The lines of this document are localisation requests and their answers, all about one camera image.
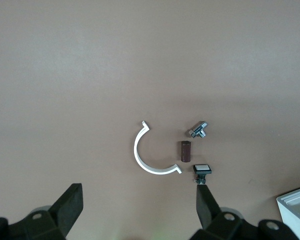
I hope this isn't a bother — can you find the white curved pipe clamp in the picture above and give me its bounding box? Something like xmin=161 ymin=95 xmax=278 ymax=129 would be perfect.
xmin=133 ymin=120 xmax=183 ymax=175

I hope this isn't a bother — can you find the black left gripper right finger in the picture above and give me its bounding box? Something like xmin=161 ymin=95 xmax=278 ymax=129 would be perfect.
xmin=191 ymin=184 xmax=300 ymax=240

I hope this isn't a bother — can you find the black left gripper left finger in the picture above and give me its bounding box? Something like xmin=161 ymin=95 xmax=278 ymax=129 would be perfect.
xmin=0 ymin=183 xmax=84 ymax=240

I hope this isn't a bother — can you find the white drawer cabinet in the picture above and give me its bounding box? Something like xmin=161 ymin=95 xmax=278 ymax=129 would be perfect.
xmin=276 ymin=184 xmax=300 ymax=240

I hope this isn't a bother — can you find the black rectangular white-faced push button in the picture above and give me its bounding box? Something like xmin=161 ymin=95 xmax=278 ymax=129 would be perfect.
xmin=191 ymin=164 xmax=213 ymax=185

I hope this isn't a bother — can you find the brown cylindrical capacitor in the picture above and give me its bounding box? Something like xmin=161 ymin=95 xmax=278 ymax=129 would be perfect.
xmin=180 ymin=140 xmax=192 ymax=163

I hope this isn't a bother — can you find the chrome angle valve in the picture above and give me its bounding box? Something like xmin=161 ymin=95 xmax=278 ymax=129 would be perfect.
xmin=186 ymin=120 xmax=209 ymax=139

